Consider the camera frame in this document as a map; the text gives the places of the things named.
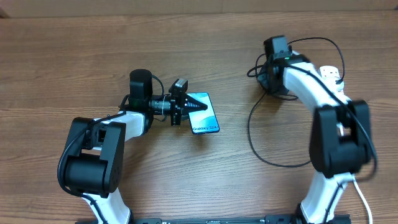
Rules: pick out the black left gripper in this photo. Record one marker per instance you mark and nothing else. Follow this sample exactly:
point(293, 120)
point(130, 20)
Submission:
point(180, 107)

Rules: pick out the blue Galaxy smartphone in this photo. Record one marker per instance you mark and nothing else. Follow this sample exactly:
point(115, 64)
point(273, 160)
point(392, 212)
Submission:
point(204, 121)

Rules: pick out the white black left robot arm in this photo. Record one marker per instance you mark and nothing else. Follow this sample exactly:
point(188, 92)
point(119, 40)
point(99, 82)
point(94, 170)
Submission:
point(91, 163)

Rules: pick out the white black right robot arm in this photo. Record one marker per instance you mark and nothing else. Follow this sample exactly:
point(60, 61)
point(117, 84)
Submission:
point(340, 139)

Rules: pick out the white power strip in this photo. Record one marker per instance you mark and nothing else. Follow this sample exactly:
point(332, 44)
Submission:
point(331, 77)

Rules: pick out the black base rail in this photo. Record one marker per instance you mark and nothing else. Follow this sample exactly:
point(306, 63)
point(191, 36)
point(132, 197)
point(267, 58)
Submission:
point(211, 221)

